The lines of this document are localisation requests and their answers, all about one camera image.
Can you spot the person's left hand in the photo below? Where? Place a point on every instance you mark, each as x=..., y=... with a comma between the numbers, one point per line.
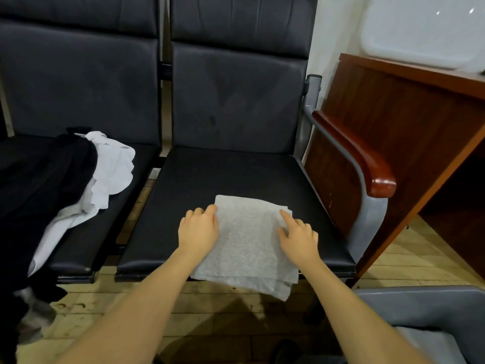
x=198, y=232

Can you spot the person's right hand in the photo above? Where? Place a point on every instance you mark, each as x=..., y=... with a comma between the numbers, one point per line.
x=300, y=242

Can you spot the grey plastic storage bin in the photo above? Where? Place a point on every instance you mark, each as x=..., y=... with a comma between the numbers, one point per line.
x=439, y=303

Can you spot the pile of clothes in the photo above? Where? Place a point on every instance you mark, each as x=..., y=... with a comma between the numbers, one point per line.
x=45, y=185

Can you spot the person's right forearm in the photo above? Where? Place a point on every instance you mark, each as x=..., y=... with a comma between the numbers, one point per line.
x=367, y=322

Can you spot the person's left forearm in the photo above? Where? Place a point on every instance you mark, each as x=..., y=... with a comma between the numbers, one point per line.
x=129, y=318

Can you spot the person's black shoe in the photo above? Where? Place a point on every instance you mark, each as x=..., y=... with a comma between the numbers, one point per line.
x=286, y=352

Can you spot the brown wooden bench armrest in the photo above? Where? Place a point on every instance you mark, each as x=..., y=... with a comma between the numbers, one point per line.
x=356, y=151

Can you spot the black leather bench seat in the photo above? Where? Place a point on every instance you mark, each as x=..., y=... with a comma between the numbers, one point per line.
x=76, y=72
x=227, y=94

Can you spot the brown wooden desk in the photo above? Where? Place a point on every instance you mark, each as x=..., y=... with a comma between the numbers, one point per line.
x=401, y=117

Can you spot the white plastic tray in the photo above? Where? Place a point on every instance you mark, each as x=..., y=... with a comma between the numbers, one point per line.
x=420, y=26

